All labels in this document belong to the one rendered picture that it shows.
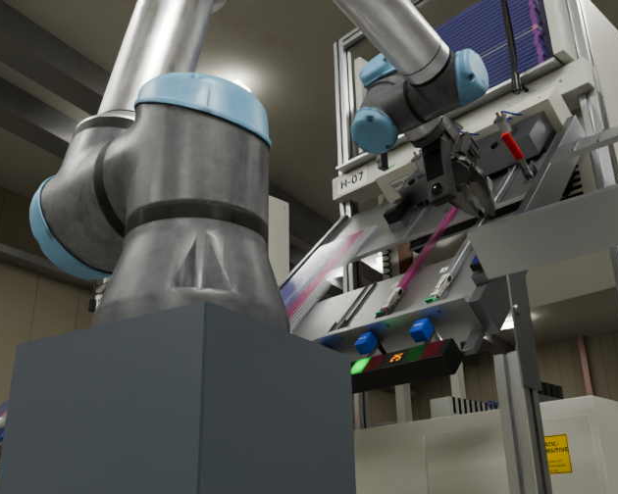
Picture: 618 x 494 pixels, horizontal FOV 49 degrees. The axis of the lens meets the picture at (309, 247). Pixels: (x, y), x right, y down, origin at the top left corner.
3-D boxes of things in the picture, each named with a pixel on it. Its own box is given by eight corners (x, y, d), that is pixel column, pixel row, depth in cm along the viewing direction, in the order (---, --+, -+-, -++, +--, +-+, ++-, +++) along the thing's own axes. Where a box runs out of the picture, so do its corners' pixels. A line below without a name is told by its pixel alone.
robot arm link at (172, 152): (184, 183, 48) (193, 29, 53) (83, 236, 56) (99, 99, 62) (301, 231, 56) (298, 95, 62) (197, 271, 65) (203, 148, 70)
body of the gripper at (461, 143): (486, 153, 126) (449, 104, 122) (478, 181, 121) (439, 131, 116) (451, 168, 131) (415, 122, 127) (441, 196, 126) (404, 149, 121)
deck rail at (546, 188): (499, 332, 98) (479, 299, 97) (488, 335, 100) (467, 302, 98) (588, 138, 150) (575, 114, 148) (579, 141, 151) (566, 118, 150)
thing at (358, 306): (482, 317, 100) (471, 300, 99) (212, 385, 144) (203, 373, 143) (514, 250, 114) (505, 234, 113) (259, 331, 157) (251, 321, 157)
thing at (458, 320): (488, 336, 100) (463, 297, 98) (216, 399, 143) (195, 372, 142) (489, 330, 101) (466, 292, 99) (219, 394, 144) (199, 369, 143)
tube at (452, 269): (436, 306, 106) (433, 300, 106) (429, 308, 107) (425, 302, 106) (519, 168, 142) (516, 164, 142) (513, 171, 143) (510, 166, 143)
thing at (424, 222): (545, 211, 127) (533, 188, 126) (302, 296, 171) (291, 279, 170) (579, 141, 151) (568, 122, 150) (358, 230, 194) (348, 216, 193)
